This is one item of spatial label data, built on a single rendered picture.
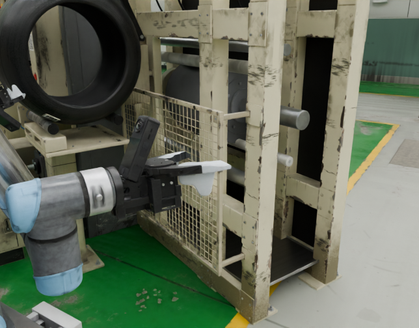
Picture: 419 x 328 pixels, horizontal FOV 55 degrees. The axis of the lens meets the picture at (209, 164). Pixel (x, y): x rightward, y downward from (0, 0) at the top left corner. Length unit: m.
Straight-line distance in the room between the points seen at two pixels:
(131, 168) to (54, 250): 0.17
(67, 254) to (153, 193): 0.17
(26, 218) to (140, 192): 0.19
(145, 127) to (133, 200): 0.13
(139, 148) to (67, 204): 0.14
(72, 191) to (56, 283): 0.15
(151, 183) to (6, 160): 0.24
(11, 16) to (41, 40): 0.40
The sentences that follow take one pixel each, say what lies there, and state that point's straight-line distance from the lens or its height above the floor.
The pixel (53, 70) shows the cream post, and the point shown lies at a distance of 2.10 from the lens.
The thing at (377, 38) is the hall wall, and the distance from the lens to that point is 10.42.
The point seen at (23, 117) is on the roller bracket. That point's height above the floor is 0.89.
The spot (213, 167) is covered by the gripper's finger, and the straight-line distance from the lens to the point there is 0.69.
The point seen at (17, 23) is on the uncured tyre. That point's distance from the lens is 1.68.
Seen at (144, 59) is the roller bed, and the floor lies 1.13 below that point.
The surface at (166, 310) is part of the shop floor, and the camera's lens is 2.07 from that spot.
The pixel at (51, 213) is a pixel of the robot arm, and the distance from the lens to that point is 0.64.
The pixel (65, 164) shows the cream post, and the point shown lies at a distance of 2.20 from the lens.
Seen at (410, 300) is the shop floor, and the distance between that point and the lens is 2.34.
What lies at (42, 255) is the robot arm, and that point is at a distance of 0.68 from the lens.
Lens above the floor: 1.30
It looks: 19 degrees down
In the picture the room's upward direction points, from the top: straight up
